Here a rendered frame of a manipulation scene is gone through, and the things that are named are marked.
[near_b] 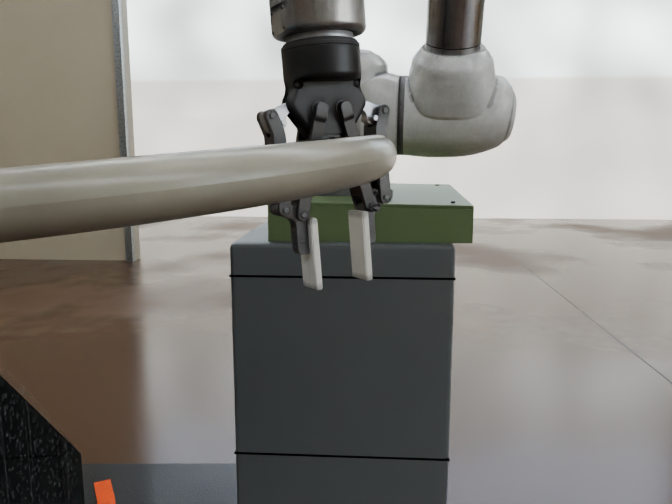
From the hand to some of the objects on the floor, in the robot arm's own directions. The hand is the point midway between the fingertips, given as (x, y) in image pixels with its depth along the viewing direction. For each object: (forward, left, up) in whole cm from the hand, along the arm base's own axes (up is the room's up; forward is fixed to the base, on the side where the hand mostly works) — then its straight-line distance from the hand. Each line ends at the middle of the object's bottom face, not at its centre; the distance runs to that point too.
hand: (336, 252), depth 61 cm
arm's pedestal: (-62, 0, -89) cm, 108 cm away
